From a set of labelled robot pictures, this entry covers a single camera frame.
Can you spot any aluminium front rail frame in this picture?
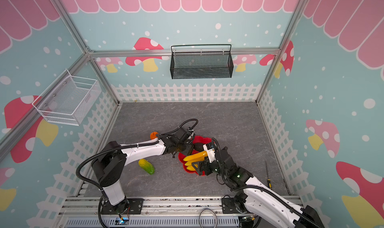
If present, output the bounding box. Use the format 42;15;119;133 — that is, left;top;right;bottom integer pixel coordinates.
55;195;304;228

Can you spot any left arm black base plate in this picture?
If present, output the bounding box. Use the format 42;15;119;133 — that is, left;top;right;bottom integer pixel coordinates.
101;198;144;215

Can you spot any white wire wall basket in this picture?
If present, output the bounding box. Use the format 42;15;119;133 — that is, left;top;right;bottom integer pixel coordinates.
32;70;102;126

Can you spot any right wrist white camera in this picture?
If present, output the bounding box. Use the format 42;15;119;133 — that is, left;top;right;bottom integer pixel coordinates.
203;142;216;163

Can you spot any yellow fake banana bunch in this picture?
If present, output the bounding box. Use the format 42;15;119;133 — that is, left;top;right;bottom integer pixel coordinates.
182;151;208;173

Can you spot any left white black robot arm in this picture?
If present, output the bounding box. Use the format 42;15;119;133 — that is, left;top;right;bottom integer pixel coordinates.
76;119;199;215

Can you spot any yellow green fake mango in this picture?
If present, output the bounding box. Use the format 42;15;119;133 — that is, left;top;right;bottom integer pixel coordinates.
138;159;156;175

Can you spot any dark fake avocado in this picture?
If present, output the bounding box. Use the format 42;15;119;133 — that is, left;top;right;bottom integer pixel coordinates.
193;143;204;152

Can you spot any black mesh wall basket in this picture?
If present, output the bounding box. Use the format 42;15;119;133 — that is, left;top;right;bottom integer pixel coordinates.
170;44;234;79

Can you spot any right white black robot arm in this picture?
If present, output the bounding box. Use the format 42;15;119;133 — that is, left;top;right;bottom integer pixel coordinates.
184;139;324;228

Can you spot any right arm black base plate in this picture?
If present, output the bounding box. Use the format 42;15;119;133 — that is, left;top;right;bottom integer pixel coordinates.
221;195;243;214

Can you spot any small fake orange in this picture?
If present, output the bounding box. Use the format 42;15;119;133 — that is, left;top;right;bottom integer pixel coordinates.
150;132;160;140

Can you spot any red flower-shaped fruit bowl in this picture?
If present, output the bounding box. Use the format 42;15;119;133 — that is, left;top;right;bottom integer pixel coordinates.
178;136;217;176

